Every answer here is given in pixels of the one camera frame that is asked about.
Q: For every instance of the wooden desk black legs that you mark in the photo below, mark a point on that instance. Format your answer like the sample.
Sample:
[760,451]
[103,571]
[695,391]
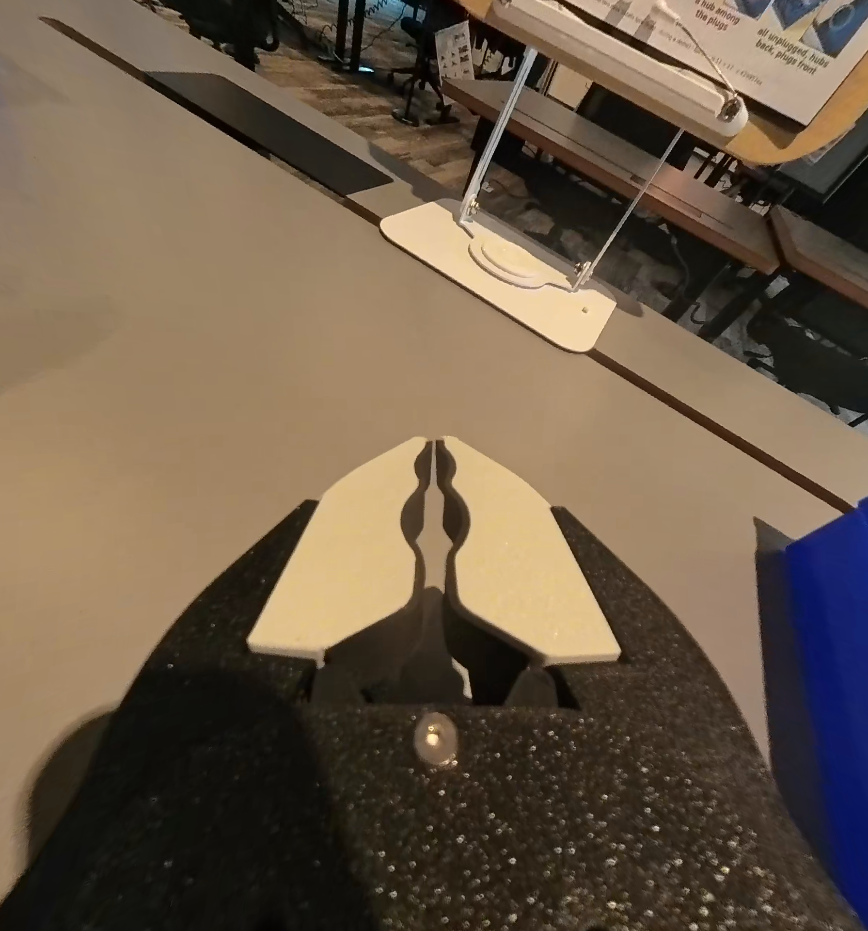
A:
[841,262]

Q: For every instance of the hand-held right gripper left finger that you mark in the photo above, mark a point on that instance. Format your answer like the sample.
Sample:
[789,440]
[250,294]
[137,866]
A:
[339,574]

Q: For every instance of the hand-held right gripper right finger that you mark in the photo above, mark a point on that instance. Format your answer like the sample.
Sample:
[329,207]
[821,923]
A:
[528,582]

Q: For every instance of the blue plastic bin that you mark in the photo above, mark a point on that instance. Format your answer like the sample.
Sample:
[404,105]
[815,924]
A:
[841,691]

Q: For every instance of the white picture sheet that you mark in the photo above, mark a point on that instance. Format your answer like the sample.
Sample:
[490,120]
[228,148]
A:
[455,51]

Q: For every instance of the black desk panel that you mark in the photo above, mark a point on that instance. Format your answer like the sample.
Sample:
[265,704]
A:
[274,131]

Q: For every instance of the printed instruction sheet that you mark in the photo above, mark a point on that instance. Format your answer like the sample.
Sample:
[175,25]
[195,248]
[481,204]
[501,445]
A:
[768,36]

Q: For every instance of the black monitor with paper sheet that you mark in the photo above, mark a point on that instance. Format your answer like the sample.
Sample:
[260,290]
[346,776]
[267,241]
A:
[841,160]

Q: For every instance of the long grey desk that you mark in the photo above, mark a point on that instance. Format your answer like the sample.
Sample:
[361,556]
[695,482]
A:
[623,167]

